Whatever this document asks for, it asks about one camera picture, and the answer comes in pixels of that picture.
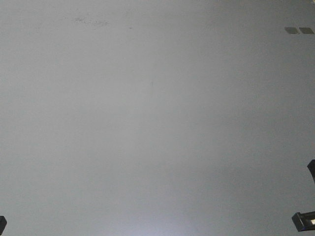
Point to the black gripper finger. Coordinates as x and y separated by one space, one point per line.
304 221
311 167

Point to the black arm gripper tip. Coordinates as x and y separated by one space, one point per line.
3 223

